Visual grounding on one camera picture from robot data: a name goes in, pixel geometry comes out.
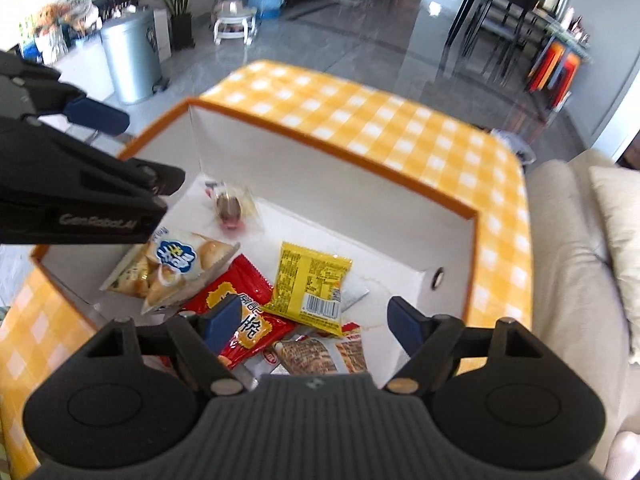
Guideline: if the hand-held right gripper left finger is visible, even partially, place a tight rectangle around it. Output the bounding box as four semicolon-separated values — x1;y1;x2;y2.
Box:
86;294;246;395

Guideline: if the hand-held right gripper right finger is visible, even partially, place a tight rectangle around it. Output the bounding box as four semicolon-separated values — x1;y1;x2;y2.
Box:
386;296;546;394

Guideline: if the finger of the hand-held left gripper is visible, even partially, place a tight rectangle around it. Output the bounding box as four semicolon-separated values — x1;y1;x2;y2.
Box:
0;50;132;137
0;120;187;197

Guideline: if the red snack packet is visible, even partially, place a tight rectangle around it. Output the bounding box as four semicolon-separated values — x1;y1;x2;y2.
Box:
182;254;296;371

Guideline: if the white and blue snack packet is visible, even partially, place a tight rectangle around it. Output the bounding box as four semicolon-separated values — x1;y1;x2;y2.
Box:
100;227;241;316

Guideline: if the small clear snack packet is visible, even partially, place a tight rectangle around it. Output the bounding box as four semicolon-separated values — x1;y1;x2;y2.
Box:
202;177;266;236

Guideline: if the orange noodle snack packet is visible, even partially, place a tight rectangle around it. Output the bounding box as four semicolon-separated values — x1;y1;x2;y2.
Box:
272;322;371;376

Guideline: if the yellow snack packet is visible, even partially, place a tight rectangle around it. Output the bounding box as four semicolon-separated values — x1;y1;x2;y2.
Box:
260;241;353;338

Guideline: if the orange cardboard box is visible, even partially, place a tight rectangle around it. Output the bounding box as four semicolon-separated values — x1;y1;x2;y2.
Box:
29;97;483;391

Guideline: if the silver trash bin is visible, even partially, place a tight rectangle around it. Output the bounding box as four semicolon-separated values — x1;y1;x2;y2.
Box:
100;7;168;106

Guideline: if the white basket with flowers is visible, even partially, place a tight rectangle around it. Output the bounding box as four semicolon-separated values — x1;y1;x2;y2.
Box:
17;0;103;63

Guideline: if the potted plant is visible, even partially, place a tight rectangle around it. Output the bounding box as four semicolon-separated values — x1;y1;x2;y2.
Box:
122;0;221;52

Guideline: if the small white stool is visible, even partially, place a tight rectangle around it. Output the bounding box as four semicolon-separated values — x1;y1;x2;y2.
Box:
212;0;260;46

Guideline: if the beige sofa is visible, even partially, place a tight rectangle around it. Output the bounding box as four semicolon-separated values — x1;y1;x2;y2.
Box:
525;147;640;480

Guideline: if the yellow checked tablecloth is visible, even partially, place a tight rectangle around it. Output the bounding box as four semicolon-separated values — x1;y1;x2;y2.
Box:
0;59;533;480

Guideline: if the beige pillow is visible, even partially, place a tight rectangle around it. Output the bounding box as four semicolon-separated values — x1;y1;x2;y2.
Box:
587;165;640;366

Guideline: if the stack of orange stools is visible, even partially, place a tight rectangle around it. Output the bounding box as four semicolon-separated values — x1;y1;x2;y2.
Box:
525;40;583;108

